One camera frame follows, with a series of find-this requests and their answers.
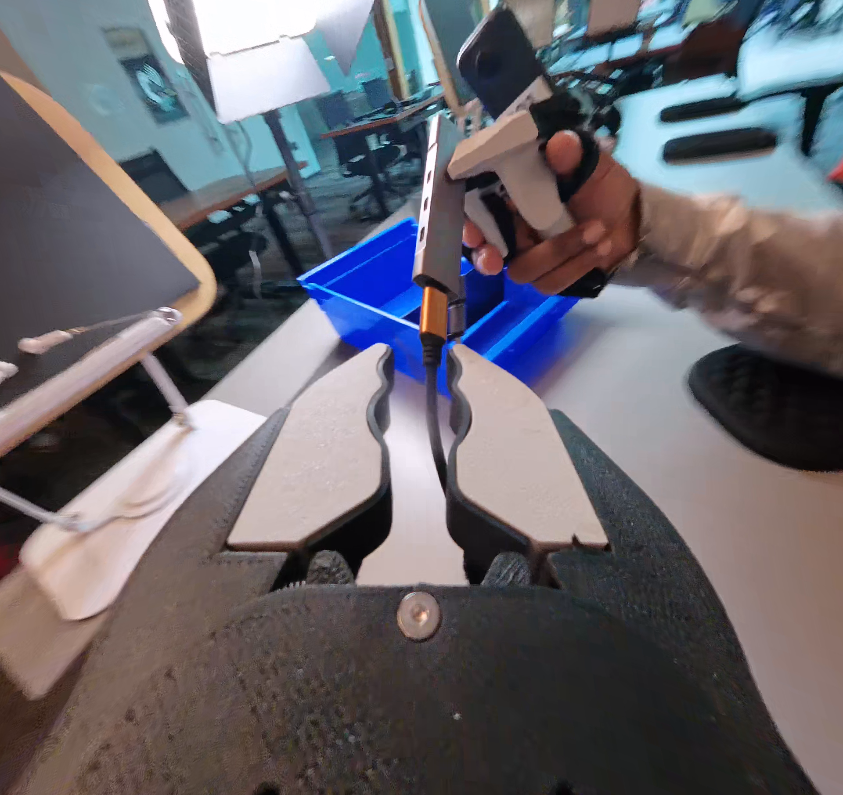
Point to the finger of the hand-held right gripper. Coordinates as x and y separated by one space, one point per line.
487 222
484 156

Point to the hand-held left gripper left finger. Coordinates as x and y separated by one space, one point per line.
316 472

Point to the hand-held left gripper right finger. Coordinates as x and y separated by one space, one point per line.
520 472

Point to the person's right forearm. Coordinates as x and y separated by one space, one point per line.
737 268

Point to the person's right hand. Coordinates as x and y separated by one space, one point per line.
593 235

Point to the blue plastic bin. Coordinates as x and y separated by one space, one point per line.
369 288

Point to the black oval pad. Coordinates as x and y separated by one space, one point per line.
721 146
705 108

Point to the studio light on stand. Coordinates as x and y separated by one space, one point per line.
263 77

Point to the black honeycomb pad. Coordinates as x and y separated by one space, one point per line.
770 406

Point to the wooden top desk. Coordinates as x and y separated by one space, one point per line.
217 192

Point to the round logo wall poster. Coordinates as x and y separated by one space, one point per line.
155 87

